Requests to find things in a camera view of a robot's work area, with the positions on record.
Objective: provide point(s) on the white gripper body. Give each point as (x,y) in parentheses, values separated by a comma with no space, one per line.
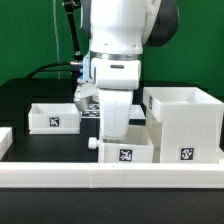
(115,107)

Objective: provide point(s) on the white front drawer box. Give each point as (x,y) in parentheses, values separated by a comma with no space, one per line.
(137,147)

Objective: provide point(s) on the white left fence wall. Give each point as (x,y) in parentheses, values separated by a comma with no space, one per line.
(5,140)

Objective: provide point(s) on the white drawer cabinet frame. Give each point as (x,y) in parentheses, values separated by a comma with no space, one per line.
(184,124)

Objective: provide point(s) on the white front fence wall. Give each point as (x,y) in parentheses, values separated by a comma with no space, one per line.
(115,175)

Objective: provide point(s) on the white rear drawer box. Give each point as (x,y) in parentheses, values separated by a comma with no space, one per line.
(60,118)

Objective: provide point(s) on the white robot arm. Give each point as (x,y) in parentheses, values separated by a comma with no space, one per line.
(118,31)

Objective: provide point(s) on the white drawer box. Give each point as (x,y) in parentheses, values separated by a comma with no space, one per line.
(137,147)
(60,118)

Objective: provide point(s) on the white fence wall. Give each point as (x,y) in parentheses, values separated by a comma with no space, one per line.
(5,140)
(115,175)

